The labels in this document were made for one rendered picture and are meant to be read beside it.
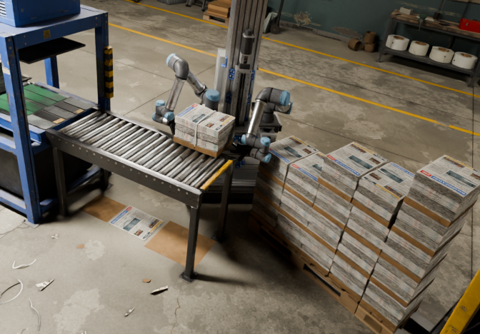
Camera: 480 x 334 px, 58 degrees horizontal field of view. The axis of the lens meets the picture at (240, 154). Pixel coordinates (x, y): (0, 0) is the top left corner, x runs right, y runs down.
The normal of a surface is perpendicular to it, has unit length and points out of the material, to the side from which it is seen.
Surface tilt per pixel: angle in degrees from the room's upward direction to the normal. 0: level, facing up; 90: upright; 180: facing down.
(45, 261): 0
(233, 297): 0
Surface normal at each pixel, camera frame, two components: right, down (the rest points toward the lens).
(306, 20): -0.43, 0.43
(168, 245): 0.13, -0.84
